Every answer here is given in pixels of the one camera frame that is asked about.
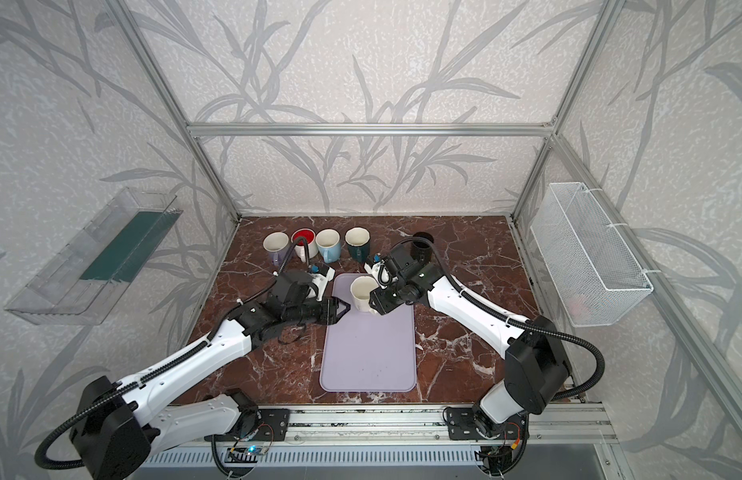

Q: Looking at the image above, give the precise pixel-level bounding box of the white octagonal mug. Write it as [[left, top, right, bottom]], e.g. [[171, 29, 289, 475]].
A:
[[350, 275, 379, 313]]

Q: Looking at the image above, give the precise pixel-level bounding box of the black mug white rim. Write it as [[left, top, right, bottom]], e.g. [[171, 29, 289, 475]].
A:
[[411, 232, 434, 255]]

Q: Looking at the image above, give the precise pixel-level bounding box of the dark green mug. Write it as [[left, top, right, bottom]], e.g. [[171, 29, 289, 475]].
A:
[[345, 227, 371, 263]]

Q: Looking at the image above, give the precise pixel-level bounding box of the light blue mug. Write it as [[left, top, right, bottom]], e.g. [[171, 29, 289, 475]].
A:
[[315, 229, 342, 264]]

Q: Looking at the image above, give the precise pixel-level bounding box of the white mug red interior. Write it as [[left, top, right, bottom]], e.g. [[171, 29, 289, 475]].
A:
[[291, 228, 318, 263]]

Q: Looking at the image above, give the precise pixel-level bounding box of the lavender purple mug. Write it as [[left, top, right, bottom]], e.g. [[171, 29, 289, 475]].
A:
[[262, 232, 291, 267]]

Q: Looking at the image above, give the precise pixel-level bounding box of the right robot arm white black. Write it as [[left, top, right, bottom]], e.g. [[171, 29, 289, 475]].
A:
[[364, 237, 606, 436]]

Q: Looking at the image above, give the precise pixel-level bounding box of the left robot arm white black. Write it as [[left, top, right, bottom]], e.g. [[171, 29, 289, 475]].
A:
[[34, 264, 350, 479]]

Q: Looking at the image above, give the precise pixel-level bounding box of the lavender rectangular tray mat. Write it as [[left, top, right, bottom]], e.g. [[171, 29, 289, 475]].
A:
[[320, 305, 417, 392]]

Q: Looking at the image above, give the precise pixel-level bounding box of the green circuit board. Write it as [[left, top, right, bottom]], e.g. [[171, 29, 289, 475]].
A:
[[226, 445, 269, 463]]

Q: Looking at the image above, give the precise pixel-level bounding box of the green pad in bin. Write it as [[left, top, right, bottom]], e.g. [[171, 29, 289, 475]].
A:
[[79, 210, 181, 283]]

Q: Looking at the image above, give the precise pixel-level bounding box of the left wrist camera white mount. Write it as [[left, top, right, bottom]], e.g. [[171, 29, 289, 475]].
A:
[[308, 264, 335, 301]]

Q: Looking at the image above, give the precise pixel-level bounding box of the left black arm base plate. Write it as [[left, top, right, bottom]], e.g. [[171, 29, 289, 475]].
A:
[[243, 408, 291, 443]]

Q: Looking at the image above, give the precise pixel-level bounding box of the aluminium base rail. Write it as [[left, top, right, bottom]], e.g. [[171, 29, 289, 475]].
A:
[[260, 403, 618, 447]]

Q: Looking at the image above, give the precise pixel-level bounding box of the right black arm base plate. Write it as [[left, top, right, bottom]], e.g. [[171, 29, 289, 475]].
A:
[[443, 407, 528, 442]]

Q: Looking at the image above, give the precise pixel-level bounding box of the white wire mesh basket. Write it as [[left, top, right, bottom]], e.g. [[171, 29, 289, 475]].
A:
[[530, 182, 654, 327]]

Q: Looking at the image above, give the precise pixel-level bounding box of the clear plastic wall bin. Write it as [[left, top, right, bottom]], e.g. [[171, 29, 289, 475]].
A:
[[5, 188, 183, 326]]

